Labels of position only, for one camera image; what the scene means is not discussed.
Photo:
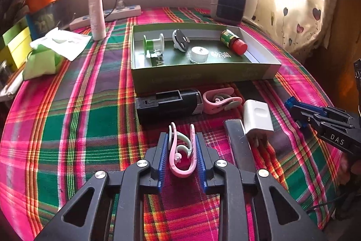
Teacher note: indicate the silver flat board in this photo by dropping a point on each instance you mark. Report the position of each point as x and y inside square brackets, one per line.
[11, 88]

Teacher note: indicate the silver lighter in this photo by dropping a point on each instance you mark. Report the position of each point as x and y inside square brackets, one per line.
[239, 145]

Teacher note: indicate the black oval key fob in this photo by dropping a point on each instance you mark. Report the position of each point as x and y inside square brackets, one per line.
[180, 39]

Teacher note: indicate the heart pattern curtain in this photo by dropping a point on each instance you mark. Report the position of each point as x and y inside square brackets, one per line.
[296, 3]

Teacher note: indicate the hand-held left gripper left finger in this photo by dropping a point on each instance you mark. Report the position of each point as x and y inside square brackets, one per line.
[162, 162]

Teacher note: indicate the red capped small bottle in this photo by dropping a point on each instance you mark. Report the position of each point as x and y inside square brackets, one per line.
[235, 42]

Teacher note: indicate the small grey heater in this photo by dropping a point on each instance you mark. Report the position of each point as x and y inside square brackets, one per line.
[228, 5]

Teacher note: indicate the white charger plug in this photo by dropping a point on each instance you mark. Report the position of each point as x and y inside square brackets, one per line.
[258, 116]

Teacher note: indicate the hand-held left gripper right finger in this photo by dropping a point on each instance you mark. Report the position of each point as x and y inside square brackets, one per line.
[201, 162]

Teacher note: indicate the green tissue pack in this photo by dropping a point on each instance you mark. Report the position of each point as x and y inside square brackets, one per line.
[42, 66]

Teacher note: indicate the green cardboard box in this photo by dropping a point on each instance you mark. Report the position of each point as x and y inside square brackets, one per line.
[197, 74]

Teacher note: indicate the white round cap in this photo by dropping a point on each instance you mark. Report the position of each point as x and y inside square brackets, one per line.
[199, 54]

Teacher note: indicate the white lotion tube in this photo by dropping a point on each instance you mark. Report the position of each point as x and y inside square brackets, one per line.
[97, 12]

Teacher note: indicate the yellow green box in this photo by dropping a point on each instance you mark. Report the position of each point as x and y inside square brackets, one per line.
[17, 46]

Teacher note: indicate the white power strip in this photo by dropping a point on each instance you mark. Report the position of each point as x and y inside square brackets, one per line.
[124, 11]

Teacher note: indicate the black rectangular gadget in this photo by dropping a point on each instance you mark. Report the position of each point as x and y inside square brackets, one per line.
[174, 107]

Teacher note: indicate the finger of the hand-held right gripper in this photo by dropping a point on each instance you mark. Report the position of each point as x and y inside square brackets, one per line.
[324, 111]
[313, 122]

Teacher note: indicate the green and white spool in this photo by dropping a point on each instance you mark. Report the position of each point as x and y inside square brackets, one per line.
[153, 44]

